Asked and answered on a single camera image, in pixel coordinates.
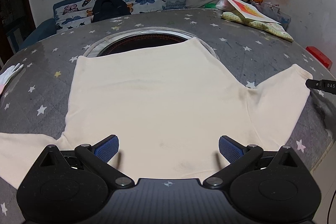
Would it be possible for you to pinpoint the cream white sweater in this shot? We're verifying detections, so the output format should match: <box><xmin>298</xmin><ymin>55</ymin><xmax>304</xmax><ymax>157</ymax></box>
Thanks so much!
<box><xmin>1</xmin><ymin>38</ymin><xmax>311</xmax><ymax>188</ymax></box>

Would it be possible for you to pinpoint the red box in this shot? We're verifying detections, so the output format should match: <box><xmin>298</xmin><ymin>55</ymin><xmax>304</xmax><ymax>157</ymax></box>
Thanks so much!
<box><xmin>305</xmin><ymin>46</ymin><xmax>333</xmax><ymax>70</ymax></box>

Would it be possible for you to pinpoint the green patterned cloth pad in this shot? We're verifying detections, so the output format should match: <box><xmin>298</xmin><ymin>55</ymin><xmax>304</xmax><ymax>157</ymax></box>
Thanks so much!
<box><xmin>221</xmin><ymin>11</ymin><xmax>294</xmax><ymax>42</ymax></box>

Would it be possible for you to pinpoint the grey star tablecloth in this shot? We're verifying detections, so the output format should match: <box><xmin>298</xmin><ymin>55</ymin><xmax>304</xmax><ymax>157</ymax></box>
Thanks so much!
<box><xmin>1</xmin><ymin>9</ymin><xmax>335</xmax><ymax>223</ymax></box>

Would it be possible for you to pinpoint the white pink glove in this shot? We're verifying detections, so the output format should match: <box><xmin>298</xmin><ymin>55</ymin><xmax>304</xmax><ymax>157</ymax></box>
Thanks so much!
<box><xmin>0</xmin><ymin>63</ymin><xmax>24</xmax><ymax>94</ymax></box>

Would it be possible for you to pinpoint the round induction cooktop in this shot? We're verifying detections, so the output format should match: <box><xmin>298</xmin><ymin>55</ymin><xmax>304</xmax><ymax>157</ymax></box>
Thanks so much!
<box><xmin>83</xmin><ymin>25</ymin><xmax>221</xmax><ymax>59</ymax></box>

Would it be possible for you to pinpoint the butterfly pattern sofa cushion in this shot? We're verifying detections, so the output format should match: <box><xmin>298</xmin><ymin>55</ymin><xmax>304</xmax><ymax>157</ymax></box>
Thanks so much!
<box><xmin>54</xmin><ymin>0</ymin><xmax>97</xmax><ymax>33</ymax></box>

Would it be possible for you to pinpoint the blue sofa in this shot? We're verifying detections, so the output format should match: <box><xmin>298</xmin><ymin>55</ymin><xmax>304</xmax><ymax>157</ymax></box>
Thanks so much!
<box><xmin>20</xmin><ymin>0</ymin><xmax>186</xmax><ymax>50</ymax></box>

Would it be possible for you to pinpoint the black backpack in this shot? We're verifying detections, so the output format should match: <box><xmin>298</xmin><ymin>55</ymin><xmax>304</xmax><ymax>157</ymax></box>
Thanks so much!
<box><xmin>91</xmin><ymin>0</ymin><xmax>131</xmax><ymax>23</ymax></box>

